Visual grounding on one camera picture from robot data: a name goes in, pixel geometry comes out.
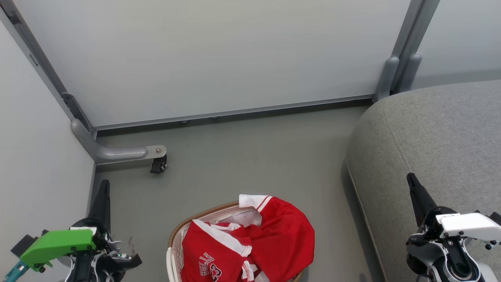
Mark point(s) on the grey partition foot bar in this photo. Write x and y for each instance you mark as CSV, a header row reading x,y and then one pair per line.
x,y
113,152

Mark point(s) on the grey partition foot stub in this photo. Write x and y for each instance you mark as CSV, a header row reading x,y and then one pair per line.
x,y
387,78
411,72

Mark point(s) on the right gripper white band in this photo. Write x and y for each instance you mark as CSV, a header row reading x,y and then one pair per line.
x,y
465,225

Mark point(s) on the grey fabric sofa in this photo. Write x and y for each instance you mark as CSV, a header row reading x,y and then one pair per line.
x,y
438,156

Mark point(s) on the black caster wheel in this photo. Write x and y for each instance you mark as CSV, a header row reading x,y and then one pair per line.
x,y
158,166

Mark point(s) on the white laundry basket brown rim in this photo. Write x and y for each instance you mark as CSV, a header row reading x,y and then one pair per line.
x,y
176,243

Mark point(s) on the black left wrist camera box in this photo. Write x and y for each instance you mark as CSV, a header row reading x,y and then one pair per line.
x,y
24,244

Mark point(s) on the grey partition corner post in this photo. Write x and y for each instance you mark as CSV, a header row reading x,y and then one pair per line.
x,y
43,68

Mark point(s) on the red jersey with white cuff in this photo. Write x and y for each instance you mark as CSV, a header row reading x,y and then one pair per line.
x,y
285,235

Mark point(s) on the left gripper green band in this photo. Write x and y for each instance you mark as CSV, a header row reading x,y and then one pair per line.
x,y
58,243

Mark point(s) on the grey partition bottom rail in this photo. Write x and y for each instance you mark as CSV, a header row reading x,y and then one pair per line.
x,y
235,111

